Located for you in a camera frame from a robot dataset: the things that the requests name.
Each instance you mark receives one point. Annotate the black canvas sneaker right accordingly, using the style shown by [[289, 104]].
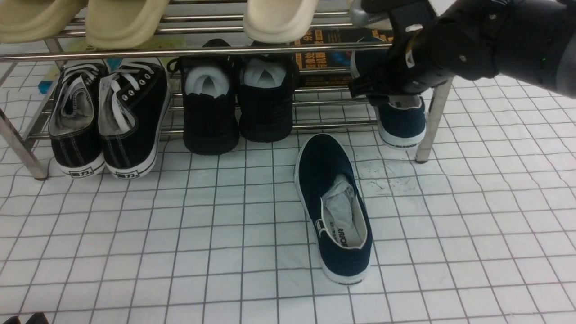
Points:
[[133, 101]]

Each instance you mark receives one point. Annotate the black canvas sneaker left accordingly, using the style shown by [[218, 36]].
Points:
[[73, 128]]

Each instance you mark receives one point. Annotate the olive foam slipper far left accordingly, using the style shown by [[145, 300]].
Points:
[[23, 21]]

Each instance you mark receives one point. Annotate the blue small object behind rack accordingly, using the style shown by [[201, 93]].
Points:
[[44, 86]]

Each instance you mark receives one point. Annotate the olive foam slipper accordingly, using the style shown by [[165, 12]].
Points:
[[23, 21], [122, 24]]

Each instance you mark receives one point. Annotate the cream foam slipper left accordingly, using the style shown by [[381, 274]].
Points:
[[278, 21]]

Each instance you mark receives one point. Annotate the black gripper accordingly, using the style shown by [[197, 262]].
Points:
[[409, 68]]

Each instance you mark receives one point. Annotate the dark object bottom left corner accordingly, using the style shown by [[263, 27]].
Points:
[[36, 318]]

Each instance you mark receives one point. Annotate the stainless steel shoe rack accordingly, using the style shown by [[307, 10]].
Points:
[[23, 145]]

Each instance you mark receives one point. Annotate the black knit shoe left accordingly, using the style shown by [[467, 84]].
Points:
[[208, 87]]

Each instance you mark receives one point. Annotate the black knit shoe right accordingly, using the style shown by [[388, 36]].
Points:
[[267, 83]]

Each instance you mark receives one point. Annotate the black canvas sneaker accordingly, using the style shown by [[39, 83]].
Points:
[[73, 128], [133, 101]]

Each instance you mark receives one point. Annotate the black knit shoe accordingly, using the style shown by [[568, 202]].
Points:
[[208, 87], [267, 83]]

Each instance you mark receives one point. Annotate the black printed cardboard box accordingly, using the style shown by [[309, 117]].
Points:
[[330, 60]]

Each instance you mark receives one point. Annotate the navy slip-on shoe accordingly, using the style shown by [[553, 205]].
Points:
[[401, 119], [326, 185]]

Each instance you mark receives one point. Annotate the cream foam slipper right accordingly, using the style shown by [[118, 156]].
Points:
[[360, 18]]

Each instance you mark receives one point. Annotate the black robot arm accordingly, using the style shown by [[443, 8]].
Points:
[[530, 40]]

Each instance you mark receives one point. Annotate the cream foam slipper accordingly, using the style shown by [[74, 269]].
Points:
[[278, 21], [360, 18]]

